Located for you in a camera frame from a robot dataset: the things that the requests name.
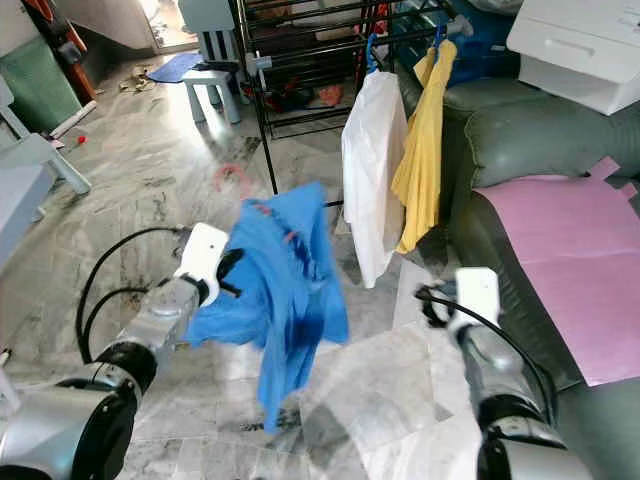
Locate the blue t-shirt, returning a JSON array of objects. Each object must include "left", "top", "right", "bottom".
[{"left": 184, "top": 181, "right": 352, "bottom": 434}]

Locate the pink plastic hanger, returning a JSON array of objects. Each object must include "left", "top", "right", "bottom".
[{"left": 211, "top": 162, "right": 307, "bottom": 247}]

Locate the blue plastic hanger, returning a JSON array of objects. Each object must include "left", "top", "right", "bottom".
[
  {"left": 429, "top": 21, "right": 452, "bottom": 52},
  {"left": 364, "top": 31, "right": 387, "bottom": 77}
]

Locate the white shirt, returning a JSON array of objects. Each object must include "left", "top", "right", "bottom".
[{"left": 339, "top": 67, "right": 410, "bottom": 290}]

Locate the yellow shirt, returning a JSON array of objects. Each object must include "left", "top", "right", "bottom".
[{"left": 389, "top": 39, "right": 460, "bottom": 257}]

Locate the black metal drying rack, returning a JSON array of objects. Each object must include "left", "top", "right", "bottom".
[{"left": 234, "top": 0, "right": 483, "bottom": 207}]

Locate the pale blue child chair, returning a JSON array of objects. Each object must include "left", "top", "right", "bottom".
[
  {"left": 0, "top": 104, "right": 92, "bottom": 197},
  {"left": 179, "top": 0, "right": 244, "bottom": 127}
]

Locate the pale blue folding table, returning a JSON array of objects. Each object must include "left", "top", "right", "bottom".
[{"left": 0, "top": 165, "right": 54, "bottom": 292}]

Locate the blue floor mat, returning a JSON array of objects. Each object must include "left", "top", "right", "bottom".
[{"left": 144, "top": 51, "right": 207, "bottom": 85}]

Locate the white tube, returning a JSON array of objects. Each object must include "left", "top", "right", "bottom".
[{"left": 50, "top": 99, "right": 100, "bottom": 140}]

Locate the blue plastic crate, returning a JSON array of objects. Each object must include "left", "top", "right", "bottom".
[{"left": 389, "top": 4, "right": 517, "bottom": 82}]

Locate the green bin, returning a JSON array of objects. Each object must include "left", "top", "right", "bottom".
[{"left": 0, "top": 34, "right": 80, "bottom": 132}]

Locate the white printer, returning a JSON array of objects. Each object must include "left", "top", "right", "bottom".
[{"left": 504, "top": 0, "right": 640, "bottom": 117}]

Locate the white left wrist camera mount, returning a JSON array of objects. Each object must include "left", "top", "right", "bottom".
[{"left": 174, "top": 221, "right": 232, "bottom": 307}]

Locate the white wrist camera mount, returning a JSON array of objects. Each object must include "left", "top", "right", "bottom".
[
  {"left": 174, "top": 221, "right": 232, "bottom": 307},
  {"left": 449, "top": 266, "right": 504, "bottom": 332}
]

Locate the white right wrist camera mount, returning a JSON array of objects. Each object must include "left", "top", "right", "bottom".
[{"left": 449, "top": 266, "right": 504, "bottom": 332}]

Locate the short black left arm cable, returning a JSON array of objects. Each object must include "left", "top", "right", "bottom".
[{"left": 88, "top": 286, "right": 173, "bottom": 339}]

